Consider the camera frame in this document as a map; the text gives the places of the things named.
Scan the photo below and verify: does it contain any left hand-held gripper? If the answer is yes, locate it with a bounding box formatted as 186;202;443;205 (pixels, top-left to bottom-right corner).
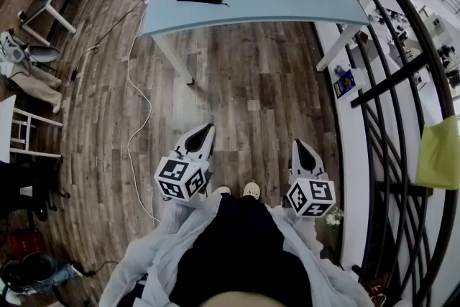
154;123;216;201

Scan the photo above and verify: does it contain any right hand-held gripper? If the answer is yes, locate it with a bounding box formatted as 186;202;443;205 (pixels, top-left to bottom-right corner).
286;139;336;218

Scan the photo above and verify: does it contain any person's right forearm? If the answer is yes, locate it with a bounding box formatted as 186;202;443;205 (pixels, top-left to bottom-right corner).
280;204;324;252

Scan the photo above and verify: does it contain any person's left forearm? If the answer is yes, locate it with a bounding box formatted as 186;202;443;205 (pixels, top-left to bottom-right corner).
154;196;216;245

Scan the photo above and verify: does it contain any red bag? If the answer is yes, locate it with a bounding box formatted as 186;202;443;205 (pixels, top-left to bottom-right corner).
9;229;46;260

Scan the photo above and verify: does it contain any small white flower bunch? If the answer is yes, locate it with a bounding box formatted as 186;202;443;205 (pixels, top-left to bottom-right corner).
325;207;345;227

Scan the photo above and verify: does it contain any person's right shoe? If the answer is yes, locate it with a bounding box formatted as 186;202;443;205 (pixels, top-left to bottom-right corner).
242;182;260;199

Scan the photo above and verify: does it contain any blue and yellow box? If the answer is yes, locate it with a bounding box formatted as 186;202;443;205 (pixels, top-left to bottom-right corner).
333;68;357;98

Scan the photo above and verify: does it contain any person's black skirt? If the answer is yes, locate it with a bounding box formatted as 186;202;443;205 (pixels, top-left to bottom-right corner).
168;192;313;307

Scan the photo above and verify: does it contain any person's white jacket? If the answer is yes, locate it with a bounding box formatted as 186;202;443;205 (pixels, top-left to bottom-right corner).
98;190;374;307

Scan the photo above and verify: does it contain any green cloth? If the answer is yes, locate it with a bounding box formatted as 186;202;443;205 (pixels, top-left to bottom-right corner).
415;115;460;191

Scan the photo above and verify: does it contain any black chair base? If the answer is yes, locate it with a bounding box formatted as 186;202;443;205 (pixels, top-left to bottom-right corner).
0;160;71;224

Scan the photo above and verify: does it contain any grey round seat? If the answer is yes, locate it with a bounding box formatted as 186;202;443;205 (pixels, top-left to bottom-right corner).
28;45;61;64

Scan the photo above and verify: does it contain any white desk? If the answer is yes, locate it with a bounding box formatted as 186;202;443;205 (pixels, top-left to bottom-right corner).
19;0;78;47

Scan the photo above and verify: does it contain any white power cable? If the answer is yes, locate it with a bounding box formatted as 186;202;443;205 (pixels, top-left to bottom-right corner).
126;3;161;224

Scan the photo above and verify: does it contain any long black cable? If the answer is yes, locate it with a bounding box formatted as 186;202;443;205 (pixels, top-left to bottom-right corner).
70;0;144;83

